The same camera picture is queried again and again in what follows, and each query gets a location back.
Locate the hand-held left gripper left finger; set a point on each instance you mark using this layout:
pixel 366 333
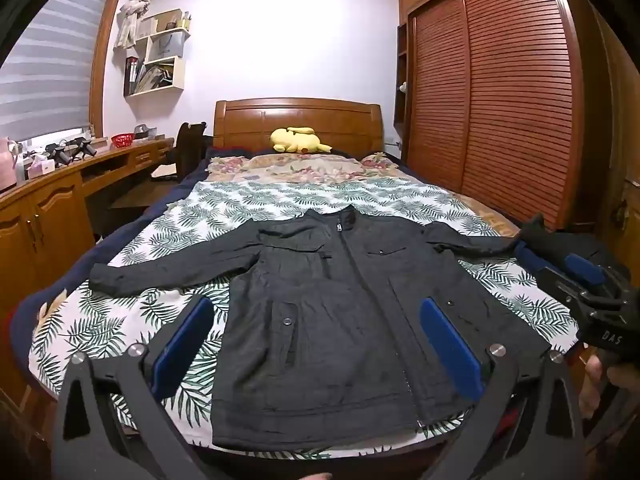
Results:
pixel 185 342

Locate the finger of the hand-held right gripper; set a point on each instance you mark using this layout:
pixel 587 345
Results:
pixel 585 267
pixel 527 257

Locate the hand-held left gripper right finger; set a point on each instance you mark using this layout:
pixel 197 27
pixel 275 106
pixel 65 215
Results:
pixel 450 347

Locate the black jacket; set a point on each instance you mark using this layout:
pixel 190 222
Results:
pixel 340 310

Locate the person's right hand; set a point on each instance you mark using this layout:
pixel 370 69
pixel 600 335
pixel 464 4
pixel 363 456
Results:
pixel 595 375

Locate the wooden door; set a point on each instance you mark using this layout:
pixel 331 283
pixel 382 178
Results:
pixel 625 185

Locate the navy bed sheet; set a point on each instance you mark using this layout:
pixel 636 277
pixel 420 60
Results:
pixel 25 330

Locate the wooden slatted wardrobe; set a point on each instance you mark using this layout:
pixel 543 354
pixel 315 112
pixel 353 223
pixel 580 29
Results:
pixel 500 85

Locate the wooden desk cabinet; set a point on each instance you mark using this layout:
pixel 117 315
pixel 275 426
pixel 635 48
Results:
pixel 50 210

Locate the dark chair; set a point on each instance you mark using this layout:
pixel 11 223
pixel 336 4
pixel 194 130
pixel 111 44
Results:
pixel 187 150

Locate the red basket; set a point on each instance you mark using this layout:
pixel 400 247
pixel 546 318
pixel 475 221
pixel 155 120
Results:
pixel 123 140

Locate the grey object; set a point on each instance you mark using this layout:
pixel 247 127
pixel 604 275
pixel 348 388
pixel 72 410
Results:
pixel 145 131

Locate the black device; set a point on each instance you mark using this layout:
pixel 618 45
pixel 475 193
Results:
pixel 57 154
pixel 82 147

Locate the pink tissue box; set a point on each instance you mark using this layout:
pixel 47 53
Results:
pixel 41 166

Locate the yellow plush toy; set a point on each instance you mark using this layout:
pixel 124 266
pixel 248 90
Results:
pixel 297 140

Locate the pink bag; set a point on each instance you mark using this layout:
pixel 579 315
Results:
pixel 7 165

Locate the wooden bed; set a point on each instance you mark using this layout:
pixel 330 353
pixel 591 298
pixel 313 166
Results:
pixel 300 115

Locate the grey window blind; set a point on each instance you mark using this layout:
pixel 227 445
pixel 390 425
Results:
pixel 50 70

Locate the white cloth bundle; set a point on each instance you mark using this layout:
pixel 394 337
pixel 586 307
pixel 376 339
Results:
pixel 135 15

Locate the white wall shelf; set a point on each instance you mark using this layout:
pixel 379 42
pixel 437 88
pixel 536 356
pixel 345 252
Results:
pixel 172 77

